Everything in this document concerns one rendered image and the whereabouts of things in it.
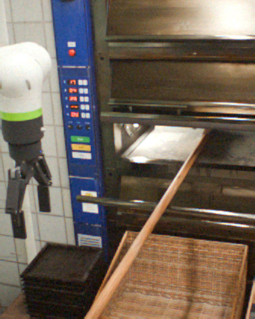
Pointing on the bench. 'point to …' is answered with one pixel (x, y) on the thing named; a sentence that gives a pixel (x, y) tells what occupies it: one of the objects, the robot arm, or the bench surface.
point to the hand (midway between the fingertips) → (33, 219)
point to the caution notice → (89, 203)
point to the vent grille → (89, 241)
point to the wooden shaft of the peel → (143, 236)
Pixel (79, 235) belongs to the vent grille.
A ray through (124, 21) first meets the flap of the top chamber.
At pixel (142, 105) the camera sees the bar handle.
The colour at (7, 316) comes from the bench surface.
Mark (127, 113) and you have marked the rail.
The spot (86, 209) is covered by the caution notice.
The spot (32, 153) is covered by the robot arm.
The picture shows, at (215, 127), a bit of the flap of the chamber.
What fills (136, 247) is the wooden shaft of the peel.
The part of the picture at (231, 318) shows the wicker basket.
